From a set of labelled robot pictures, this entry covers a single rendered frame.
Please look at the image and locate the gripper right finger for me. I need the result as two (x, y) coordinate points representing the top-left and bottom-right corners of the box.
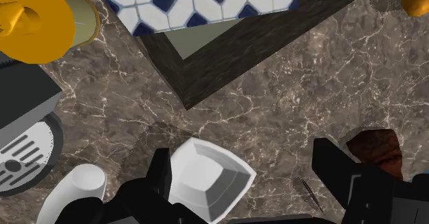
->
(311, 137), (429, 224)

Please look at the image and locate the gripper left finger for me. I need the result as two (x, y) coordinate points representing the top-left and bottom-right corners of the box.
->
(55, 147), (208, 224)

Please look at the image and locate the brown rounded object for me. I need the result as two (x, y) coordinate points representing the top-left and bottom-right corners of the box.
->
(346, 128), (404, 181)

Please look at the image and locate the thin dark stick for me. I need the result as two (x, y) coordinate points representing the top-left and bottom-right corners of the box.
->
(300, 178), (325, 215)

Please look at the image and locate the white square bowl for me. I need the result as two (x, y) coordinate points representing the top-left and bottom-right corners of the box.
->
(167, 137), (257, 224)

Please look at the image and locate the white cylindrical cup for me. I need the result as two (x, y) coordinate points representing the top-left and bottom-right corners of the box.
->
(36, 164), (107, 224)

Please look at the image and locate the black and grey coffee machine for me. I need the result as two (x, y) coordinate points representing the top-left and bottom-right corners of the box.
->
(0, 52), (65, 197)

